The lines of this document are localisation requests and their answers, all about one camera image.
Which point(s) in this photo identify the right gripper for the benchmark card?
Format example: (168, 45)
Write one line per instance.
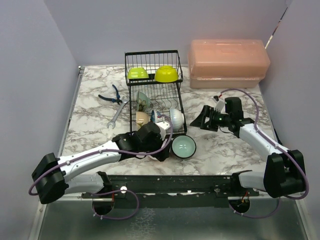
(207, 111)

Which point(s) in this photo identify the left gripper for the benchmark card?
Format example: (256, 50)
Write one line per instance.
(162, 156)

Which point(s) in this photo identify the beige floral bowl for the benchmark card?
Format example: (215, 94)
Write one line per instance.
(142, 118)

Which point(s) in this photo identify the mint green floral bowl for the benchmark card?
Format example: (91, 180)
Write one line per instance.
(143, 102)

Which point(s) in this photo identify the yellow-green bowl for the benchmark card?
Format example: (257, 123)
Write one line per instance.
(166, 74)

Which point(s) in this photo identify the white square bowl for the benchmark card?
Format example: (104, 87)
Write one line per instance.
(137, 73)

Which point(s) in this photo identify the orange bowl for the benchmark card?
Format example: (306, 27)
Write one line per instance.
(153, 158)

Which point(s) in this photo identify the blue floral bowl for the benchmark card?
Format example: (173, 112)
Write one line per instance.
(155, 116)

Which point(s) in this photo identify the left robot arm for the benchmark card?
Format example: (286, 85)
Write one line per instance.
(56, 176)

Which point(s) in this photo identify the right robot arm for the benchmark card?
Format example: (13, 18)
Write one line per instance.
(284, 171)

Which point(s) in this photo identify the black rimmed bowl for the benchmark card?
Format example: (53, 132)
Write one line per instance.
(183, 147)

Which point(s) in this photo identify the pink plastic storage box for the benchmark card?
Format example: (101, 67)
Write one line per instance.
(227, 63)

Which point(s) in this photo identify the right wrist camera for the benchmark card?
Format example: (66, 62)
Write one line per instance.
(219, 103)

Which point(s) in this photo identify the black wire dish rack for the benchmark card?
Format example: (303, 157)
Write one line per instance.
(162, 96)

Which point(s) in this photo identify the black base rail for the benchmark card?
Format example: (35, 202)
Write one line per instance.
(167, 191)

